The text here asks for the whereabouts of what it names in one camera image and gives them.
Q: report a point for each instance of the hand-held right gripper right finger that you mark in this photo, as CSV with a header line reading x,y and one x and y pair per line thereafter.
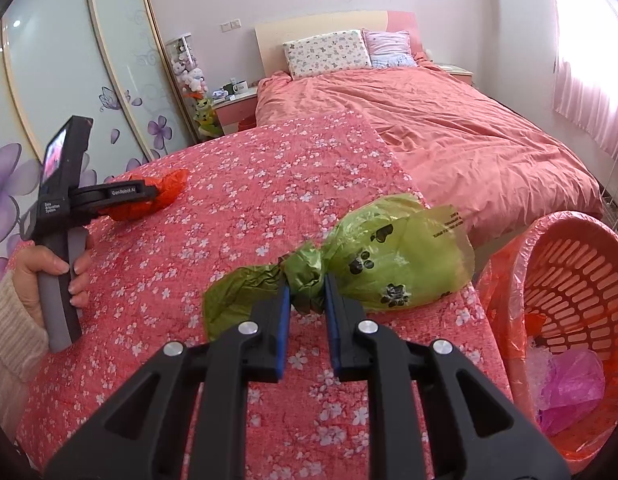
x,y
331,330

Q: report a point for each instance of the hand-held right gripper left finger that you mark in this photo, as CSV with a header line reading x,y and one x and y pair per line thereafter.
x,y
284,335

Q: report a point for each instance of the medium orange plastic bag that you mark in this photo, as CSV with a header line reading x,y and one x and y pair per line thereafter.
x,y
536,327

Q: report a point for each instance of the beige and pink headboard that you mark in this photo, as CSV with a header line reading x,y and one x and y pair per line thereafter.
x,y
309,22

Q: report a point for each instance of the pink striped pillow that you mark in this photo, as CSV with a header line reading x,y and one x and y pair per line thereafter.
x,y
389,47

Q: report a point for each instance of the wall socket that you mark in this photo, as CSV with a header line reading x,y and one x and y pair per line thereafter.
x,y
230,24

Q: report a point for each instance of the small orange plastic bag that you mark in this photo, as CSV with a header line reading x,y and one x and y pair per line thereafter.
x,y
164,185

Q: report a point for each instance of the salmon duvet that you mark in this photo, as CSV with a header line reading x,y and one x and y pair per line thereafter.
x,y
439,135

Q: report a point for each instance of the clear plastic bag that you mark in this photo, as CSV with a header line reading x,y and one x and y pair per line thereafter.
x,y
539,375

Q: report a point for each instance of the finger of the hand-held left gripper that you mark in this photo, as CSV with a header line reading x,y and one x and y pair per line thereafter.
x,y
150,192

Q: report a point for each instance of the red floral blanket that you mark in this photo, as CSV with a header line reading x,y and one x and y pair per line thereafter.
x,y
239,185

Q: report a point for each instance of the person's left hand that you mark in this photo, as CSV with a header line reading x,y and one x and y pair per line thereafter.
x,y
26,270

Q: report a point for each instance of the large orange plastic bag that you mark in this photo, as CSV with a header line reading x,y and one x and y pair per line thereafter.
x,y
494,290

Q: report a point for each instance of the flower print sliding wardrobe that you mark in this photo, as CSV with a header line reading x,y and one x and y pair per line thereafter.
x,y
64,35

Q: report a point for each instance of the person's left forearm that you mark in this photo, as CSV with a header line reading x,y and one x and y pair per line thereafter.
x,y
9,340

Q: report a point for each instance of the green paw print bag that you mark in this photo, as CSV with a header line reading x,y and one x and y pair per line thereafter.
x,y
389,250

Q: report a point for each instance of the pink and white nightstand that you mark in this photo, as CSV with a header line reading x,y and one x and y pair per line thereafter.
x,y
236,110
454,72

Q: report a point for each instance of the floral print pillow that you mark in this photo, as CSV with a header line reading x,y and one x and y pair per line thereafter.
x,y
326,52

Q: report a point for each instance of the pink plastic bag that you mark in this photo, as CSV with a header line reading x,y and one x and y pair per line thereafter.
x,y
571,390

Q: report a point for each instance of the plush toy display case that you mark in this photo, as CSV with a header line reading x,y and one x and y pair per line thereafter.
x,y
189,75

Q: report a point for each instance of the pink plastic laundry basket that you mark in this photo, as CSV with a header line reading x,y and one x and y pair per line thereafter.
x,y
564,270

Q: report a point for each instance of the pink curtain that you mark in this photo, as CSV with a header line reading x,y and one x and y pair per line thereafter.
x,y
599,60

